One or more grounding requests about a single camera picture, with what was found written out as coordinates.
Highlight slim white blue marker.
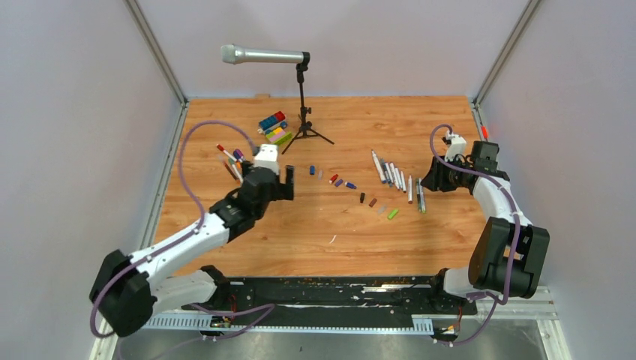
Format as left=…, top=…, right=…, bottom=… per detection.
left=394, top=167, right=402, bottom=191

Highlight translucent red pen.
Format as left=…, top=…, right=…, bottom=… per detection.
left=220, top=160, right=239, bottom=181

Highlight white marker blue end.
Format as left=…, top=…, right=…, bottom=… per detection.
left=371, top=150, right=387, bottom=184

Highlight white marker red tip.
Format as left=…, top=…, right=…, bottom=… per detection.
left=216, top=144, right=237, bottom=162

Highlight translucent blue pen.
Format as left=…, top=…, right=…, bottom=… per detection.
left=379, top=158, right=393, bottom=188

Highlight white marker orange cap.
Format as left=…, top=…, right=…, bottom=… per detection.
left=232, top=162, right=244, bottom=184

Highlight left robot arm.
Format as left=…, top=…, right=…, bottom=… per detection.
left=89, top=164, right=295, bottom=338

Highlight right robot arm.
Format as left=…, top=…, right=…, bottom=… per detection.
left=421, top=134, right=550, bottom=314

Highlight green yellow pink block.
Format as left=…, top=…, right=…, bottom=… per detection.
left=265, top=127, right=293, bottom=146

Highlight blue red toy train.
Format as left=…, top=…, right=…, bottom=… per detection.
left=257, top=111, right=288, bottom=134

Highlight black tripod microphone stand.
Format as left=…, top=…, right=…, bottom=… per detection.
left=282, top=52, right=335, bottom=155

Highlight silver microphone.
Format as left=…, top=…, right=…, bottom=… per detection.
left=220, top=44, right=311, bottom=65

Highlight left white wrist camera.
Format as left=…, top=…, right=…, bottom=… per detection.
left=253, top=144, right=280, bottom=176

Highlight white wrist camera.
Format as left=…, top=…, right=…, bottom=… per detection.
left=253, top=144, right=280, bottom=176
left=443, top=130, right=467, bottom=162

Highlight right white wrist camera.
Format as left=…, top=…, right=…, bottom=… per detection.
left=443, top=130, right=467, bottom=162

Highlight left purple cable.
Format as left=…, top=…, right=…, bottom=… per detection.
left=89, top=120, right=277, bottom=344

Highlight purple cable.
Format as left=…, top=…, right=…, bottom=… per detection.
left=89, top=120, right=277, bottom=344
left=428, top=124, right=523, bottom=347

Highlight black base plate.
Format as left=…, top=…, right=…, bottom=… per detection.
left=200, top=275, right=478, bottom=329

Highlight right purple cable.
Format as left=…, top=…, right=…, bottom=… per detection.
left=428, top=124, right=523, bottom=347

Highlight aluminium frame rail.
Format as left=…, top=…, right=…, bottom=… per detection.
left=89, top=280, right=572, bottom=360

